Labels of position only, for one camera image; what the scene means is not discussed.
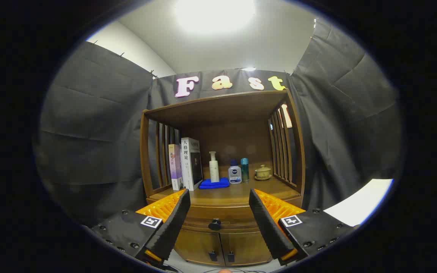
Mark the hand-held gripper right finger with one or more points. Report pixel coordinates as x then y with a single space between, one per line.
266 223

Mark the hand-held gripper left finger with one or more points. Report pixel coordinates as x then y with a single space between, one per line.
173 223

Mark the brown wooden drawer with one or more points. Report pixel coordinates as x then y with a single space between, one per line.
233 216

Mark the black round drawer knob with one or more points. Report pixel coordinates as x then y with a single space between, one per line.
214 225

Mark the wooden cabinet door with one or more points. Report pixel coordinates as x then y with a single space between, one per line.
247 246
197 244

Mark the brown wooden countertop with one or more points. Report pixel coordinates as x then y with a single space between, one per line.
233 193

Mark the brown wooden cabinet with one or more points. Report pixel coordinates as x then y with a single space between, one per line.
226 113

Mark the yellow lidded teacup with saucer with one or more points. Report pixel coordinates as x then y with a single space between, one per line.
263 173

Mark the blue folded cloth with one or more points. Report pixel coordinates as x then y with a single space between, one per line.
214 185

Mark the purple book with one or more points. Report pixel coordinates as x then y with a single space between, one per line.
175 167

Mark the teal bottle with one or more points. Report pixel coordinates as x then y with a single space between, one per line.
245 170

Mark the white bottle dark blue pump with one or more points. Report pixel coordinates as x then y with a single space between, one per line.
235 175

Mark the white book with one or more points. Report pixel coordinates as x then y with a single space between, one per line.
189 163

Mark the white grey appliance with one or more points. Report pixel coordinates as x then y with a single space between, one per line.
359 201

